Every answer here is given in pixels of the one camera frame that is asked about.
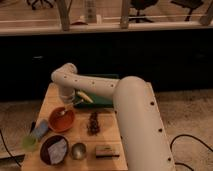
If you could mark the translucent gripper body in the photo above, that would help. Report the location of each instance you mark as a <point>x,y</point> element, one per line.
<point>67,95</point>

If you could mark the silver fork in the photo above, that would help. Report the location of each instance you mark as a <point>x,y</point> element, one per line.
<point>70,106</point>

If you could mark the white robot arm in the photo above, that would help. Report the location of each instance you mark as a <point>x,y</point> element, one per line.
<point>144,138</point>

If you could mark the red bowl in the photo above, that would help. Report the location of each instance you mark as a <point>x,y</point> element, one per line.
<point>61,122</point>

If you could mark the dark bowl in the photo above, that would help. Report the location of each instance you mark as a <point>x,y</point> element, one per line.
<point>44,148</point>

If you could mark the yellow corn cob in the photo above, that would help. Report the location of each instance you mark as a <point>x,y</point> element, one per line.
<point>84,96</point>

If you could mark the green tray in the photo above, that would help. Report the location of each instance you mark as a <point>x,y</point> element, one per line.
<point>98,101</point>

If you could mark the dark grape bunch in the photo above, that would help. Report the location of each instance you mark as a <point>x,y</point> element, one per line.
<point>93,127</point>

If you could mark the blue sponge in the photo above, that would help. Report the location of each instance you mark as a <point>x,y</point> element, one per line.
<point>40,130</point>

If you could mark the small metal cup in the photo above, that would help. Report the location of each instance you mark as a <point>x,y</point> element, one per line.
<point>78,151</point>

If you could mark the grey cloth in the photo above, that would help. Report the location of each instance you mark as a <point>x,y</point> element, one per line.
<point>57,151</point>

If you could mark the green cup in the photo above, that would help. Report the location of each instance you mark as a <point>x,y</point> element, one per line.
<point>29,143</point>

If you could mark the brown rectangular block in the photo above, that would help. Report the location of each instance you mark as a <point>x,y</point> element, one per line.
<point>102,151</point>

